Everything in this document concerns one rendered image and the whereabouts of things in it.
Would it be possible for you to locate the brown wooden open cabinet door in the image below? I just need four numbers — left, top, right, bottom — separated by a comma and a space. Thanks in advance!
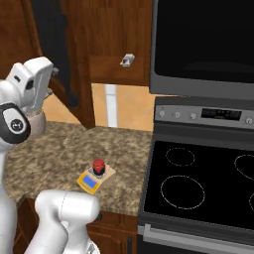
31, 0, 97, 130

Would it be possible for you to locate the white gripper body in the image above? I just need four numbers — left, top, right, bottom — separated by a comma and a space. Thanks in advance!
23, 56, 55, 112

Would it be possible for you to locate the black and grey microwave oven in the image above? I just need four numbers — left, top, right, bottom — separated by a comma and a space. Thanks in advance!
149, 0, 254, 101

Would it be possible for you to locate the brown wooden wall cabinet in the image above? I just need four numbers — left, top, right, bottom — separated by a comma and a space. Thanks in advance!
78, 0, 154, 87

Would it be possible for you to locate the grey oven door handle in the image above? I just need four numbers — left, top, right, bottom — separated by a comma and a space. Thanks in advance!
143, 223, 254, 254

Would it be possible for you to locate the red jam jar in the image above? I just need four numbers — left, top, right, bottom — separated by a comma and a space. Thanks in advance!
91, 159, 106, 177

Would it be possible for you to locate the brown wooden base cabinet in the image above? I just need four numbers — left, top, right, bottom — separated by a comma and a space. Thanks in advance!
13, 197, 139, 254

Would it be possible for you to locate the black glass stove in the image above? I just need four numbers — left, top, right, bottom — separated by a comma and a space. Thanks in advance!
136, 96, 254, 254

